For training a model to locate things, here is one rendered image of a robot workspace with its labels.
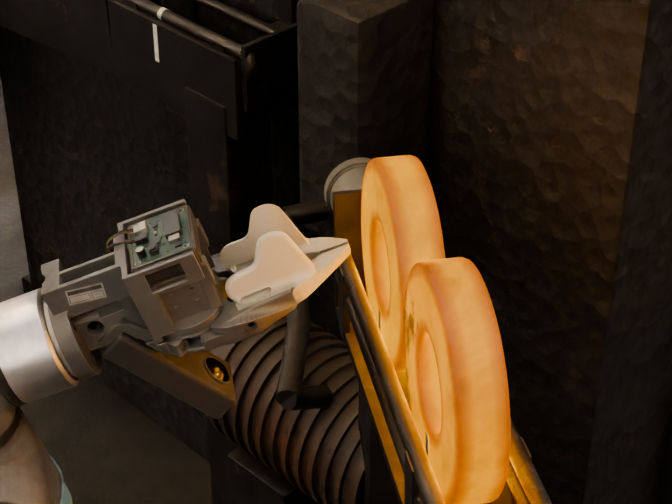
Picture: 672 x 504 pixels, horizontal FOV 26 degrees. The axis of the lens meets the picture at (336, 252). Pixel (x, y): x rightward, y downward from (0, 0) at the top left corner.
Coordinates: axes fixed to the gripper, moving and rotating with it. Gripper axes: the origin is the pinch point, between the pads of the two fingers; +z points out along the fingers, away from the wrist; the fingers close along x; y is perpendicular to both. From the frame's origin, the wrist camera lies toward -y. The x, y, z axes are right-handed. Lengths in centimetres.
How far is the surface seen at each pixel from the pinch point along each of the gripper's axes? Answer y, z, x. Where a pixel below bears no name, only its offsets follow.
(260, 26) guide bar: -1.3, -0.6, 41.7
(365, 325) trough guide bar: -3.4, 0.4, -4.1
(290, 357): -13.9, -7.0, 8.3
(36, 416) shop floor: -59, -50, 71
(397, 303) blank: -1.0, 3.2, -6.0
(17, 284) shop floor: -58, -53, 103
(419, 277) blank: 5.2, 5.2, -12.1
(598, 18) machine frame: 2.8, 25.4, 14.1
